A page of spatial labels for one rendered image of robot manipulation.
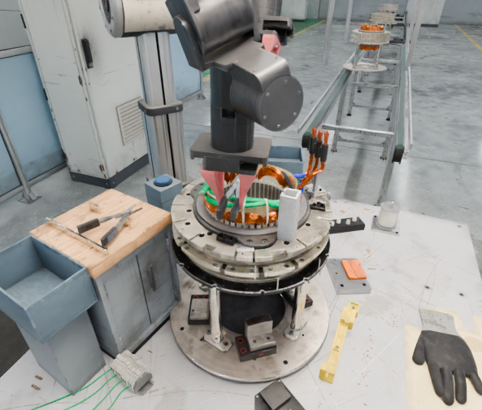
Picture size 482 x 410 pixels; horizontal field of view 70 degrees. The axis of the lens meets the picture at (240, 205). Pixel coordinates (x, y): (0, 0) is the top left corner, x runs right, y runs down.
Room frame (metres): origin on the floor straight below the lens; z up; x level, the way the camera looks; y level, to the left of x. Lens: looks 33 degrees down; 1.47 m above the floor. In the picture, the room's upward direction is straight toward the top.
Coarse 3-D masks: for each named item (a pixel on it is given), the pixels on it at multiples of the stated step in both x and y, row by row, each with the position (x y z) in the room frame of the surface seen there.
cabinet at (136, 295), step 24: (168, 240) 0.59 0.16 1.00; (120, 264) 0.48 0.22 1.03; (144, 264) 0.53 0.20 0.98; (168, 264) 0.58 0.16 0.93; (96, 288) 0.44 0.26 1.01; (120, 288) 0.48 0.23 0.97; (144, 288) 0.52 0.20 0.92; (168, 288) 0.58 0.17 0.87; (96, 312) 0.46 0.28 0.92; (120, 312) 0.46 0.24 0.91; (144, 312) 0.51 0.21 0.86; (168, 312) 0.56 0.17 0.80; (96, 336) 0.48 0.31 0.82; (120, 336) 0.45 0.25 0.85; (144, 336) 0.49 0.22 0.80
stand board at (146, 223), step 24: (72, 216) 0.58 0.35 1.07; (96, 216) 0.58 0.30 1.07; (144, 216) 0.58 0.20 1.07; (168, 216) 0.59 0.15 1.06; (48, 240) 0.51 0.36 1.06; (72, 240) 0.51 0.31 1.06; (96, 240) 0.51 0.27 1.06; (120, 240) 0.51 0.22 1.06; (144, 240) 0.53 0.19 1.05; (96, 264) 0.44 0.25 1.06
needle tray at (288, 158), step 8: (272, 152) 0.95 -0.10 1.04; (280, 152) 0.94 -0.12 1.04; (288, 152) 0.94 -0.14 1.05; (296, 152) 0.94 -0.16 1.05; (272, 160) 0.93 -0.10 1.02; (280, 160) 0.93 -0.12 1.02; (288, 160) 0.93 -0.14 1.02; (296, 160) 0.93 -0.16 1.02; (288, 168) 0.84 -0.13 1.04; (296, 168) 0.84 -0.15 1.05
